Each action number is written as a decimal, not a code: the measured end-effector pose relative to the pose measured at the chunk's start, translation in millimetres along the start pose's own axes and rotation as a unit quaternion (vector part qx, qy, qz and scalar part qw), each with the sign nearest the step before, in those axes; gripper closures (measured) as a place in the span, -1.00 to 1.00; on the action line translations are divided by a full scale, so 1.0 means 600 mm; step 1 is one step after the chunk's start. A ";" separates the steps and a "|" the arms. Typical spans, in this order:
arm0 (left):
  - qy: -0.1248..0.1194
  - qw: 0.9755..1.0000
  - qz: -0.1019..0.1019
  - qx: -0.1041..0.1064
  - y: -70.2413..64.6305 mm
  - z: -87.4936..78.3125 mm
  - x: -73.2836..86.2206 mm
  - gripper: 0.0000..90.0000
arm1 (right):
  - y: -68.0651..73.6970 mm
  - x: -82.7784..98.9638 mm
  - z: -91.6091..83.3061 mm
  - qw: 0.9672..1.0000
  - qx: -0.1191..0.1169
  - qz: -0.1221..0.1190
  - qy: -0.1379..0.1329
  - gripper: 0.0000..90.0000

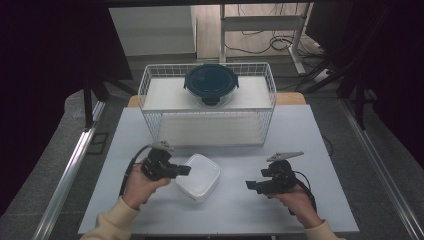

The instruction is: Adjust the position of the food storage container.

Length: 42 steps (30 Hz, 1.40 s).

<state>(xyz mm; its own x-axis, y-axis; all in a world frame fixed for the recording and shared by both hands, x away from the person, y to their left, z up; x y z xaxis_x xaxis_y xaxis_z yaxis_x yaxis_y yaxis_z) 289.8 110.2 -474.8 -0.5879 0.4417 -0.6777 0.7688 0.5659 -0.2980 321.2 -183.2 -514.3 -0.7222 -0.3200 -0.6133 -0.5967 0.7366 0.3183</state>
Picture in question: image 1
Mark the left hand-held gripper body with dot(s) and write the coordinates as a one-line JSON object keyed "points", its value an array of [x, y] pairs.
{"points": [[156, 166]]}

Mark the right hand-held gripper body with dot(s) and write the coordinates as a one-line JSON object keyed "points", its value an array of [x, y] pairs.
{"points": [[283, 178]]}

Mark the white plastic container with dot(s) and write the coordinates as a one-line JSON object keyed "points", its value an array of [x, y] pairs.
{"points": [[200, 180]]}

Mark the round container with blue lid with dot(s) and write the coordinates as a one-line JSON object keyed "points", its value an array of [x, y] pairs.
{"points": [[210, 81]]}

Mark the person's left hand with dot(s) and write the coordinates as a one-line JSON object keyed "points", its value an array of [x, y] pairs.
{"points": [[138, 188]]}

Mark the person's right hand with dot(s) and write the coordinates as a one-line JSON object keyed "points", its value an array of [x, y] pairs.
{"points": [[300, 205]]}

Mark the wooden table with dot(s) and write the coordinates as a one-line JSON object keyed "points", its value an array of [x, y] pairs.
{"points": [[290, 98]]}

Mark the black stand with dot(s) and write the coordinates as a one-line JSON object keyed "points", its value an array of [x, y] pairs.
{"points": [[88, 106], [360, 106]]}

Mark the white power strip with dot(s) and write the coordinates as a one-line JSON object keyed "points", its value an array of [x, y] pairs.
{"points": [[321, 75]]}

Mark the white cabinet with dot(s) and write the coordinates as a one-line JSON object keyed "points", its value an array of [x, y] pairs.
{"points": [[150, 30]]}

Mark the metal rail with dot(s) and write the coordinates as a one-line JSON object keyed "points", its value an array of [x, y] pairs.
{"points": [[380, 166], [71, 173]]}

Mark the white desk frame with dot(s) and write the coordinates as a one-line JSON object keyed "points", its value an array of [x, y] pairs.
{"points": [[260, 22]]}

